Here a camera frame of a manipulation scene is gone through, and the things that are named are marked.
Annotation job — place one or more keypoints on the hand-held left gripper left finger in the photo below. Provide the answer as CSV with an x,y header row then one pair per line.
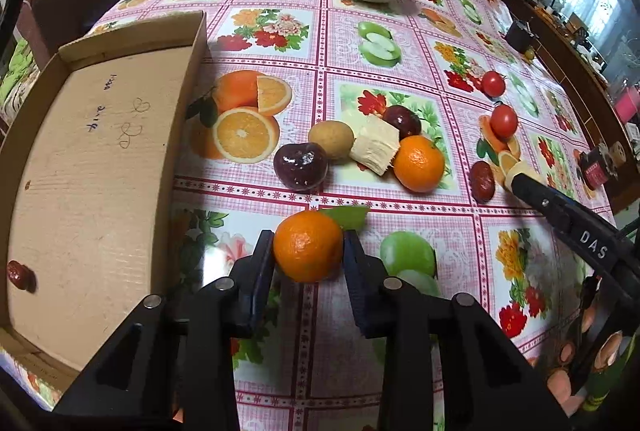
x,y
262,271

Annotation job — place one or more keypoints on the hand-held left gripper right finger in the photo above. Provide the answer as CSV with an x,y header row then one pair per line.
x,y
357,291

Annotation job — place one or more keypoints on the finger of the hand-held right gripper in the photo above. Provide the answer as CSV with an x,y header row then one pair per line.
x,y
545,201

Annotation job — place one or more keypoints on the pale yellow round slice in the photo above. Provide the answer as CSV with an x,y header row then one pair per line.
x,y
515,171

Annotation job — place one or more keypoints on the mandarin with green leaf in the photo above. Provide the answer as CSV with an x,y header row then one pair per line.
x,y
307,246

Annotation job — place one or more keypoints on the red tomato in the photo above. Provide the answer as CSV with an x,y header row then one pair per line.
x,y
503,120
493,83

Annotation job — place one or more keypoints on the orange mandarin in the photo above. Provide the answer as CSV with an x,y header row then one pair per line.
x,y
419,163

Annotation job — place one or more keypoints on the beige sugarcane chunk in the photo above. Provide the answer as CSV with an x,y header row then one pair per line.
x,y
375,146

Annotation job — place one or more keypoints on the brown kiwi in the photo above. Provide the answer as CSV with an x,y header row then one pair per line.
x,y
331,139

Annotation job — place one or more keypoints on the shallow cardboard box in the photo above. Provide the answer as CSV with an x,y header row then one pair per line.
x,y
90,191

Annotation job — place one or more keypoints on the small red date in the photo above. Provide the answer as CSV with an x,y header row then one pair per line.
x,y
20,276
482,181

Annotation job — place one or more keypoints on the dark red small jar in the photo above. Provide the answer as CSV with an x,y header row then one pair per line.
x,y
595,168

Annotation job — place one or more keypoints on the dark purple plum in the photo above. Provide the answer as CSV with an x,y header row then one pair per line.
x,y
300,166

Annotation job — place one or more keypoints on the pink box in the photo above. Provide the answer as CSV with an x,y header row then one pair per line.
x,y
627,103

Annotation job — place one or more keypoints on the wooden sideboard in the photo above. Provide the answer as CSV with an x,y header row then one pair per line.
x,y
575,76

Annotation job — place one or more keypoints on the black cup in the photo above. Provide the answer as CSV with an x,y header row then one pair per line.
x,y
520,36

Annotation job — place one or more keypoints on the fruit printed tablecloth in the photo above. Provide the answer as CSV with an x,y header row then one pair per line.
x,y
320,46

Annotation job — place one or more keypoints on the green patterned blanket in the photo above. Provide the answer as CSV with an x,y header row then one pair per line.
x,y
15,66

